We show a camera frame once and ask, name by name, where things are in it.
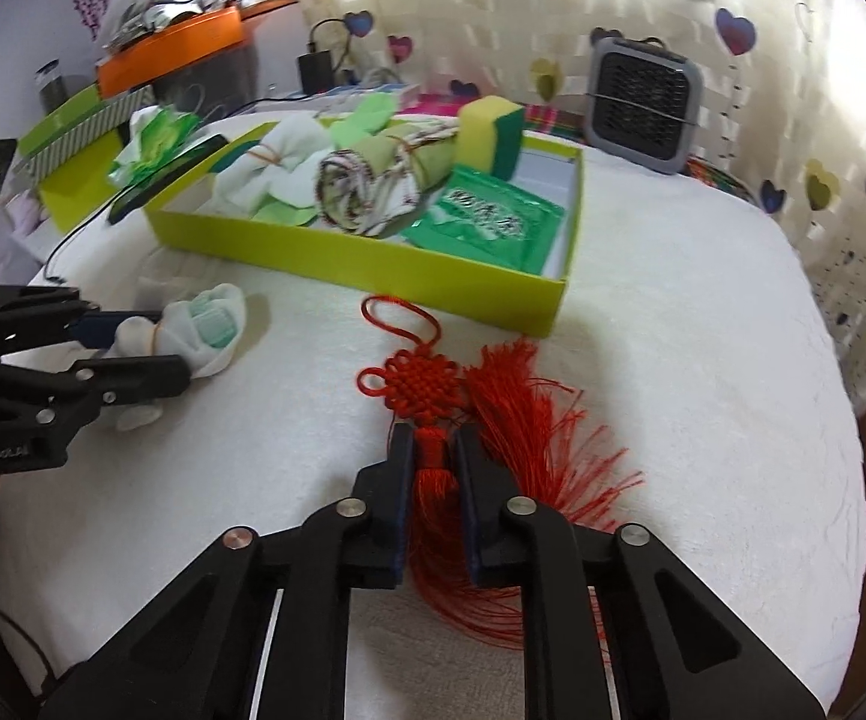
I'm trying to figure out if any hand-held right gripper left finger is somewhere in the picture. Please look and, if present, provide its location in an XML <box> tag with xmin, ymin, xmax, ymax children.
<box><xmin>38</xmin><ymin>422</ymin><xmax>416</xmax><ymax>720</ymax></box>

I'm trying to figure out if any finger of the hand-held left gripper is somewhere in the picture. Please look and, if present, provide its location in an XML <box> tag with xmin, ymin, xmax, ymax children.
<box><xmin>0</xmin><ymin>285</ymin><xmax>164</xmax><ymax>350</ymax></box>
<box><xmin>0</xmin><ymin>354</ymin><xmax>194</xmax><ymax>422</ymax></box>

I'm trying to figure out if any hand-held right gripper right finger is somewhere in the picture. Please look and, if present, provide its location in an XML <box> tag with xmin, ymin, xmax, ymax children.
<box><xmin>454</xmin><ymin>424</ymin><xmax>828</xmax><ymax>720</ymax></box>

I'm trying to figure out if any white and mint sock roll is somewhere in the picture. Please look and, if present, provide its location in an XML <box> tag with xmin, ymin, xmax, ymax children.
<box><xmin>113</xmin><ymin>283</ymin><xmax>248</xmax><ymax>432</ymax></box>

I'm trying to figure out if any red knot tassel ornament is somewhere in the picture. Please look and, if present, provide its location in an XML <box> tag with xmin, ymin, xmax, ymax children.
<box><xmin>358</xmin><ymin>295</ymin><xmax>644</xmax><ymax>650</ymax></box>

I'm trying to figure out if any yellow-green shallow cardboard box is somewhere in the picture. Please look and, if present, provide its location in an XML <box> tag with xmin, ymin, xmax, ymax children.
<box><xmin>143</xmin><ymin>116</ymin><xmax>586</xmax><ymax>338</ymax></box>

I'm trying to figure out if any white and green cloth bundle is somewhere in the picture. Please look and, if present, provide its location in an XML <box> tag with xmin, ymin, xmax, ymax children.
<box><xmin>211</xmin><ymin>94</ymin><xmax>415</xmax><ymax>230</ymax></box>

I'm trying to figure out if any green tea packet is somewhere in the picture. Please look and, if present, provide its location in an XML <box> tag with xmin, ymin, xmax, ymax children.
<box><xmin>403</xmin><ymin>165</ymin><xmax>565</xmax><ymax>275</ymax></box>

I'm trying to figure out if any green towel patterned trim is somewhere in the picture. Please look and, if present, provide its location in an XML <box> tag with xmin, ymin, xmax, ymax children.
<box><xmin>314</xmin><ymin>124</ymin><xmax>464</xmax><ymax>237</ymax></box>

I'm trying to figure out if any pink and white cloth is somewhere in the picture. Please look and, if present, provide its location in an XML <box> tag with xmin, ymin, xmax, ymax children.
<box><xmin>7</xmin><ymin>191</ymin><xmax>47</xmax><ymax>241</ymax></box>

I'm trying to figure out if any black phone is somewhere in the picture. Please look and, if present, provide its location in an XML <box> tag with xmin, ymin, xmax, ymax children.
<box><xmin>107</xmin><ymin>133</ymin><xmax>230</xmax><ymax>224</ymax></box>

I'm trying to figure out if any crumpled green and white wrapper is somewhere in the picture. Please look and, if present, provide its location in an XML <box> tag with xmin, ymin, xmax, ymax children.
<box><xmin>106</xmin><ymin>106</ymin><xmax>212</xmax><ymax>188</ymax></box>

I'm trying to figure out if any green striped gift box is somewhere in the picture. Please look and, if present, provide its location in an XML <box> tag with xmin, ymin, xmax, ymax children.
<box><xmin>13</xmin><ymin>82</ymin><xmax>158</xmax><ymax>181</ymax></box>

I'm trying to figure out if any dark glass jar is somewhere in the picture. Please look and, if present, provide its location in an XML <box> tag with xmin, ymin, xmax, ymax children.
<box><xmin>34</xmin><ymin>60</ymin><xmax>70</xmax><ymax>113</ymax></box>

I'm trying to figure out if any orange box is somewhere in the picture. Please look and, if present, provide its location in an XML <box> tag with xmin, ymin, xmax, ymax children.
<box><xmin>95</xmin><ymin>6</ymin><xmax>246</xmax><ymax>100</ymax></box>

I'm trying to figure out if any pile of papers and packets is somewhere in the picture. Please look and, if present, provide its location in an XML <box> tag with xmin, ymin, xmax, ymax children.
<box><xmin>98</xmin><ymin>0</ymin><xmax>246</xmax><ymax>53</ymax></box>

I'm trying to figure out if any black charger adapter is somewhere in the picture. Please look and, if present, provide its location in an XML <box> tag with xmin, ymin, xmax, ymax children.
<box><xmin>298</xmin><ymin>19</ymin><xmax>351</xmax><ymax>95</ymax></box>

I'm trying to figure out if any white power strip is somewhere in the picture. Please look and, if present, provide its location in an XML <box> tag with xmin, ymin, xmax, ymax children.
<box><xmin>331</xmin><ymin>67</ymin><xmax>419</xmax><ymax>102</ymax></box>

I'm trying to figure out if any grey desktop fan heater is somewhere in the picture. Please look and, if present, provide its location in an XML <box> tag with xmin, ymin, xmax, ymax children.
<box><xmin>581</xmin><ymin>36</ymin><xmax>704</xmax><ymax>177</ymax></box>

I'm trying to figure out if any heart print curtain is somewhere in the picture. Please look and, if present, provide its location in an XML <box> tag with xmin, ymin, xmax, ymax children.
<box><xmin>286</xmin><ymin>0</ymin><xmax>866</xmax><ymax>413</ymax></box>

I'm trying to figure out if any black phone cable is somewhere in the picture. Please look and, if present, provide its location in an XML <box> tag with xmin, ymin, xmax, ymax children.
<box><xmin>43</xmin><ymin>195</ymin><xmax>122</xmax><ymax>282</ymax></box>

